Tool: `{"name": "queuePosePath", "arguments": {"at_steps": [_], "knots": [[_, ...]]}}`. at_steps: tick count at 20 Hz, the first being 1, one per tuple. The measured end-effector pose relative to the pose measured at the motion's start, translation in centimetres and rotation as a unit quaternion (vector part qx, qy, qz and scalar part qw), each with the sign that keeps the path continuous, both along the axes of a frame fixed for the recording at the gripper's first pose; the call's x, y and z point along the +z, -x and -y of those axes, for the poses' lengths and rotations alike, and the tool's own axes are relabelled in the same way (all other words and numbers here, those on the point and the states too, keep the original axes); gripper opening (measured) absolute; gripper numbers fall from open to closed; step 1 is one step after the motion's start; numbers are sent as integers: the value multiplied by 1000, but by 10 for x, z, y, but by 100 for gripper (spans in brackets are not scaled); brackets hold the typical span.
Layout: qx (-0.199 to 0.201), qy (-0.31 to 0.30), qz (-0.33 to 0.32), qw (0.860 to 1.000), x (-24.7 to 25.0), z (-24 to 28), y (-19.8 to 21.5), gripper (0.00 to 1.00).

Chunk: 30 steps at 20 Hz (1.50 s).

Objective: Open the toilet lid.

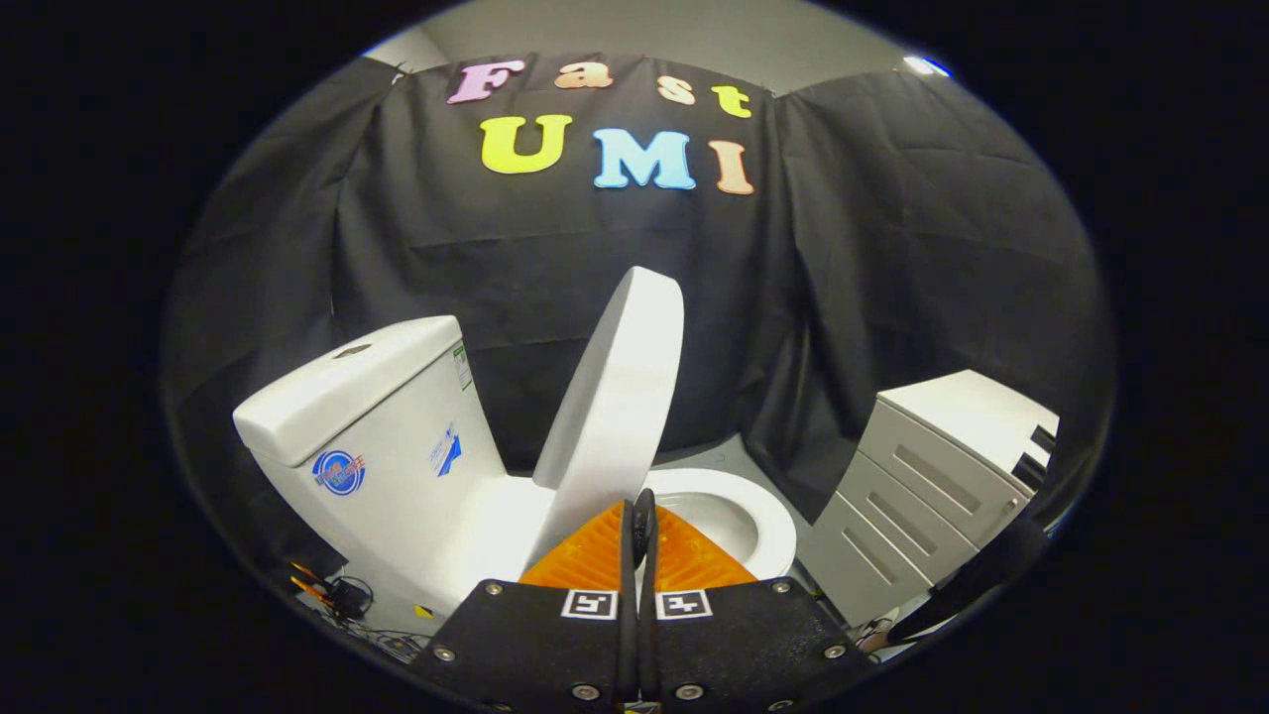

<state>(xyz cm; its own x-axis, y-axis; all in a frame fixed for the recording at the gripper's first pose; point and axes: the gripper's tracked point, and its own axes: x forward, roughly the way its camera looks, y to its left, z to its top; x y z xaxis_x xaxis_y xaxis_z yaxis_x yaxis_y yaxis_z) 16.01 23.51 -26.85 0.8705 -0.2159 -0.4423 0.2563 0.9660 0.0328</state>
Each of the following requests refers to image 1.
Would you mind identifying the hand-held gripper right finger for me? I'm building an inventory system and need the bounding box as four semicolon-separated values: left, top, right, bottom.
639;506;873;710

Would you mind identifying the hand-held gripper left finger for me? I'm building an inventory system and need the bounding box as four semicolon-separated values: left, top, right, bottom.
408;499;637;710

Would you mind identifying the white toilet lid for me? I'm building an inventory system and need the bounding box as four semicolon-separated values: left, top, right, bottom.
532;266;685;571

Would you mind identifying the grey drawer cabinet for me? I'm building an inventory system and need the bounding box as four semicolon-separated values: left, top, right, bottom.
796;370;1060;628

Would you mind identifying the white ceramic toilet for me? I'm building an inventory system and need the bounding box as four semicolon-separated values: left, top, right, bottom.
233;315;798;636

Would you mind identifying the black backdrop cloth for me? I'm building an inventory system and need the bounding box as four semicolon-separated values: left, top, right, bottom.
164;52;1116;586

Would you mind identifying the bundle of cables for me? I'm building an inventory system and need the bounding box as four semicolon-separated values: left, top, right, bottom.
289;560;437;663

